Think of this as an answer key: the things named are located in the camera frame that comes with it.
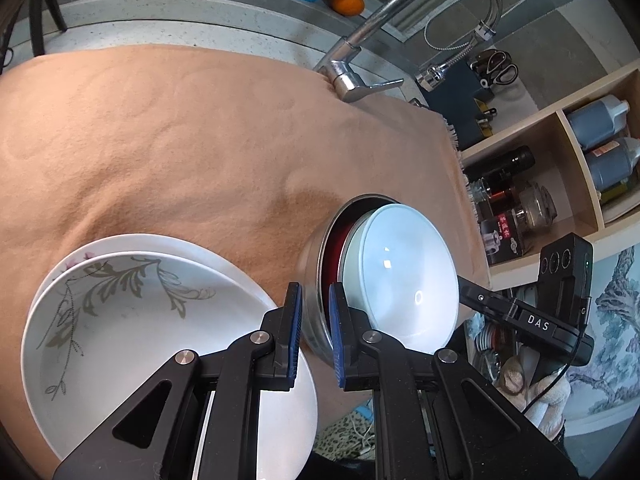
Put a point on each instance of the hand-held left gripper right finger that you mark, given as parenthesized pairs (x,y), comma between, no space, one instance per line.
(336,340)

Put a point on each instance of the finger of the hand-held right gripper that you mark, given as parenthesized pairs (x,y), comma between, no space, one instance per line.
(500,310)

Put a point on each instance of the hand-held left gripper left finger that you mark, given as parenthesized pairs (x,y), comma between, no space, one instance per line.
(295,330)

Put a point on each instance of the stainless steel bowl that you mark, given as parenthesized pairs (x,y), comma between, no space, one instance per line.
(310,300)

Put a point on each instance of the red steel bowl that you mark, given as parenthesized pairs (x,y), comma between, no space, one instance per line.
(334,255)

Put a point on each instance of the white ceramic bowl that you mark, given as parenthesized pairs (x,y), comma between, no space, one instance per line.
(405,280)

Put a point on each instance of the large pink flower plate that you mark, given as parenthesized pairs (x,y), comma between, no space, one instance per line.
(200,255)

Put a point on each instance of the green leaf print plate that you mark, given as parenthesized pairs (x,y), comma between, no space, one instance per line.
(125,340)

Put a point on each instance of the black and red box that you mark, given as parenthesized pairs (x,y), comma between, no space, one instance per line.
(505,240)

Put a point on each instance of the glass jar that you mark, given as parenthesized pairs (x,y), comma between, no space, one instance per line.
(537,205)

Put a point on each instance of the white figurine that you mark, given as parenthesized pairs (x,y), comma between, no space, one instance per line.
(520,385)

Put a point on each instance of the leopard print cloth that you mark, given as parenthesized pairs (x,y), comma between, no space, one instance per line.
(340,430)

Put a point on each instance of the blue printed cloth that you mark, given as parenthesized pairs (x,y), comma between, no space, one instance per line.
(610,360)

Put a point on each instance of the small amber bottle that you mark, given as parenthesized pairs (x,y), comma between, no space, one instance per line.
(495,197)

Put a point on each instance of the dark sauce jug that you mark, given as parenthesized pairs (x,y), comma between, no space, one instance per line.
(612,162)
(595,120)

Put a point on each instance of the black bottle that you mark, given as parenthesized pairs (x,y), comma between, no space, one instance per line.
(505,165)

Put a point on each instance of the wooden shelf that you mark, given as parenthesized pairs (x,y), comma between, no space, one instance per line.
(545,130)

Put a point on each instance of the dark blue knife block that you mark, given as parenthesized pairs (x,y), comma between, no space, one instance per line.
(460,95)

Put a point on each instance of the black scissors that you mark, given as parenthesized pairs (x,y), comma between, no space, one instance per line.
(495,65)

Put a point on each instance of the tan cloth mat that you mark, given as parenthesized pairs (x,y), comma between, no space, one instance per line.
(175,135)

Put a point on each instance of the chrome faucet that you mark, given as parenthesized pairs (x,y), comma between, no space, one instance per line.
(380,15)

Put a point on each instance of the orange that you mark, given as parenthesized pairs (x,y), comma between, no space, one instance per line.
(346,1)

